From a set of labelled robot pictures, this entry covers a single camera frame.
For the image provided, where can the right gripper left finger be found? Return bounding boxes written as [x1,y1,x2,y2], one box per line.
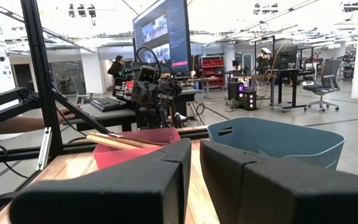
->
[9,138,192,224]

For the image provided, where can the black computer tower with lights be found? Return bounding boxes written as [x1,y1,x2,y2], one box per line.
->
[227,81,258,111]

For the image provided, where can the black aluminium rig frame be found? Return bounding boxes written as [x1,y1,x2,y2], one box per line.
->
[0,0,211,224]

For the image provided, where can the large computer monitor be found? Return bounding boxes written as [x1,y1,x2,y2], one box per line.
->
[132,0,192,74]

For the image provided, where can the small black monitor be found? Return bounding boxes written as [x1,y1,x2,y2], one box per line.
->
[273,45,298,70]

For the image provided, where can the pink plastic tray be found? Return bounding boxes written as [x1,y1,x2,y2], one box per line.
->
[93,126,182,170]

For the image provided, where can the wooden fork spatula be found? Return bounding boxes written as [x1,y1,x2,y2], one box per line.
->
[85,134,142,151]

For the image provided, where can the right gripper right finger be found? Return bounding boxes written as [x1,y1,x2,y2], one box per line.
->
[200,139,358,224]

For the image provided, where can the black keyboard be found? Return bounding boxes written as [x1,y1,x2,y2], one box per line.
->
[90,96,127,113]

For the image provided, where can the grey office chair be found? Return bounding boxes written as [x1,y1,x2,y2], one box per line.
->
[302,58,342,112]

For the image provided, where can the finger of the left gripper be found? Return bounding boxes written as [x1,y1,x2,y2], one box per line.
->
[131,81,156,107]
[155,88,183,106]

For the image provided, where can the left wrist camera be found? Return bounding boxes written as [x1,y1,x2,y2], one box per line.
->
[139,65,160,84]

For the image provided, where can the teal plastic bin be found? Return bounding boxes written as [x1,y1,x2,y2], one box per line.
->
[206,116,346,170]

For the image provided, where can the silver corner bracket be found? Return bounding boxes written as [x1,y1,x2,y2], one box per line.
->
[36,126,53,171]

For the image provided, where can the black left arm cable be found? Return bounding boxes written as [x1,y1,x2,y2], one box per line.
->
[134,46,164,83]

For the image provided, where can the red storage shelf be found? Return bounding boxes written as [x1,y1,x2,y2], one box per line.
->
[199,55,226,90]

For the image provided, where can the person's forearm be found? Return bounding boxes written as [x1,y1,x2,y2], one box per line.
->
[0,107,62,135]

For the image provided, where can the black standing desk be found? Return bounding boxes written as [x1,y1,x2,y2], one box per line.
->
[268,67,309,113]

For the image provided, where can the person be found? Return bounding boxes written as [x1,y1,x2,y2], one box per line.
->
[107,55,126,79]

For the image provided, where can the person's hand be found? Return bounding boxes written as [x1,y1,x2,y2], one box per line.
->
[56,104,83,121]

